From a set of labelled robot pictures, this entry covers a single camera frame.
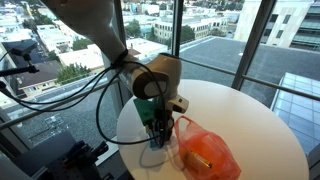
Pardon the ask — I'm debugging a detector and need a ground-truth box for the orange plastic bag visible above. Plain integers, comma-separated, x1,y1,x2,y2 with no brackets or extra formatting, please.
173,115,242,180

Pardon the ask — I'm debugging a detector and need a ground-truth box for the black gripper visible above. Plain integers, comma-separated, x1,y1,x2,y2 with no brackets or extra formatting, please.
147,107,176,149

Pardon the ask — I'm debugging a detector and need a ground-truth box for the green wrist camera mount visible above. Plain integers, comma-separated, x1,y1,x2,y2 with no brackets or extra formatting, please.
133,98,160,127

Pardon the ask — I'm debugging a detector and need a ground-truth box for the black clamp with red part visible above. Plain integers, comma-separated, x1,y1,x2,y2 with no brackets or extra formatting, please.
46,140,111,180

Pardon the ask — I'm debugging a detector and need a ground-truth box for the black cable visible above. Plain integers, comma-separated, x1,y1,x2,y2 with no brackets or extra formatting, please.
95,59,168,148
0,49,130,113

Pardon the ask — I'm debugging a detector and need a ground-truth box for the dark window mullion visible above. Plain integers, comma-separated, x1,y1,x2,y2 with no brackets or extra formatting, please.
170,0,185,80
109,0,134,105
231,0,278,91

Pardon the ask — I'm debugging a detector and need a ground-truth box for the metal window handrail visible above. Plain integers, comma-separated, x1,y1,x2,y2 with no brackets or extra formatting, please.
0,56,320,132

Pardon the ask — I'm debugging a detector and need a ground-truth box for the white round pedestal table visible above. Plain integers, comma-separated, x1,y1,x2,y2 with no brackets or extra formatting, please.
116,79,310,180

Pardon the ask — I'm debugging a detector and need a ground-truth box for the grey equipment box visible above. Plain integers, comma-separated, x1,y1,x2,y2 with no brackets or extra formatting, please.
13,130,78,178

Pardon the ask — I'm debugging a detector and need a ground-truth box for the black camera on stand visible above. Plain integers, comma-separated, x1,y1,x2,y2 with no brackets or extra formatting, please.
0,39,40,78

